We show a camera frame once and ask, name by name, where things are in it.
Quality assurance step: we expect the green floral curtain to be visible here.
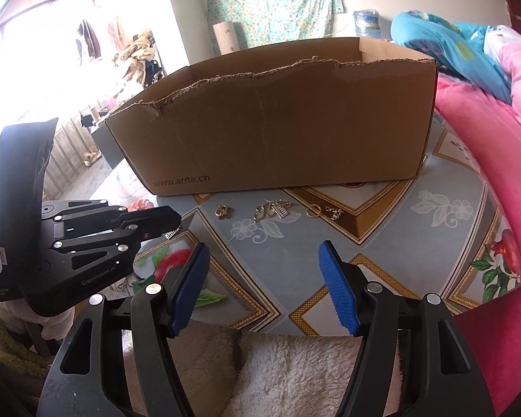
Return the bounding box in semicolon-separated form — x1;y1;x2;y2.
205;0;345;48

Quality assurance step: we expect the hanging pink garment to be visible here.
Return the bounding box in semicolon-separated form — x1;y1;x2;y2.
106;17;122;46

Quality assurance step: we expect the torn brown cardboard box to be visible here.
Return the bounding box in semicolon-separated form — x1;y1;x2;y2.
105;37;438;196

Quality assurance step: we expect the grey cabinet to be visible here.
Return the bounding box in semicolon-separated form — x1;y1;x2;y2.
91;115;126;170

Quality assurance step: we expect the wheelchair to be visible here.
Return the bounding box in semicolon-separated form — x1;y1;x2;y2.
144;57;166;84

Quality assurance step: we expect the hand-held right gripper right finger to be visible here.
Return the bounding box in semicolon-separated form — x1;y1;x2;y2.
318;240;496;417

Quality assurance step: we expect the pink leaf print blanket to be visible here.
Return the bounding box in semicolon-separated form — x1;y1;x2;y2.
434;74;521;417

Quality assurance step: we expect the pile of clothes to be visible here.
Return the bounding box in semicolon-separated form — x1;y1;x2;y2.
115;28;157;83

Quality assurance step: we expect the beige cardboard tube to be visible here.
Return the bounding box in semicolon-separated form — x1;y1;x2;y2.
213;21;249;57

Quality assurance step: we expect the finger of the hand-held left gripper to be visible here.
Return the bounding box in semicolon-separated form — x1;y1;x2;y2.
48;225;181;272
41;200;182;229

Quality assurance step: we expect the blue quilt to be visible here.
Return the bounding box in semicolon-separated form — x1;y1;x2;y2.
391;10;515;105

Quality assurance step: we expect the blue water jug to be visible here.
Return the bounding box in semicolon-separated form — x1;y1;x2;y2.
353;9;382;41

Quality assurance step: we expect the olive fuzzy cloth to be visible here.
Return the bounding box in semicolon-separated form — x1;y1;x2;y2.
0;300;48;378

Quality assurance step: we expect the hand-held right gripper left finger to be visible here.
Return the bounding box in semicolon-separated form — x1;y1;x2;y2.
37;242;210;417

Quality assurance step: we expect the hanging dark jacket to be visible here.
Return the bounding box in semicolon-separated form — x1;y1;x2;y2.
76;19;101;59

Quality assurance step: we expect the metal railing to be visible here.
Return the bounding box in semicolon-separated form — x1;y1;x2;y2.
43;108;109;201

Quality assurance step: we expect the white fleece cloth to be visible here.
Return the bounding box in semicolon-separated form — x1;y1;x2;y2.
126;321;365;417

